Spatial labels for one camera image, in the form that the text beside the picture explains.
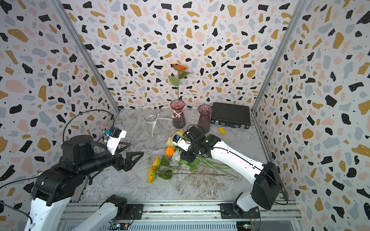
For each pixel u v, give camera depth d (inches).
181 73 37.0
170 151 36.4
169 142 36.4
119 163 19.2
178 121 41.4
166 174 33.5
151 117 38.7
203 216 28.9
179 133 38.6
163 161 35.4
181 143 27.2
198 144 23.4
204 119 43.0
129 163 19.8
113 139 19.1
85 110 35.5
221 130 42.7
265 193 16.0
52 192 13.7
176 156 34.4
